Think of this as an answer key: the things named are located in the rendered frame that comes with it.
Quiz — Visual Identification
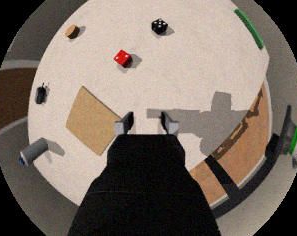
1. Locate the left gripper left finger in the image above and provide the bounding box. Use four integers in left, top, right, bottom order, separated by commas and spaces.
113, 111, 133, 137

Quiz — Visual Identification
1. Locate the black die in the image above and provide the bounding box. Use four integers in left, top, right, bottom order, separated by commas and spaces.
151, 18, 168, 34

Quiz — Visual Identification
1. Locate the red die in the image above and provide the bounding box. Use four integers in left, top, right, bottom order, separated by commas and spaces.
113, 50, 132, 67

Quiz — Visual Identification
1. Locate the white plastic bottle with blue cap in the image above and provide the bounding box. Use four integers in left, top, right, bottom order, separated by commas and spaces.
19, 138, 48, 166

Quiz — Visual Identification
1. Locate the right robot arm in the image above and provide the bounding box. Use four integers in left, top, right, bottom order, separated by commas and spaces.
280, 118, 297, 170

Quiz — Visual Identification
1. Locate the tan flat mat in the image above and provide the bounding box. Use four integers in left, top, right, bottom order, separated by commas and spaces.
66, 86, 121, 157

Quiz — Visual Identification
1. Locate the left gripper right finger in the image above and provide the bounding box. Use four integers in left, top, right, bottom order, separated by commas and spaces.
161, 111, 179, 137

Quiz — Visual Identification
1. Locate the tan cylinder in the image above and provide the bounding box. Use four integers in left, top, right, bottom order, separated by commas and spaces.
66, 25, 80, 39

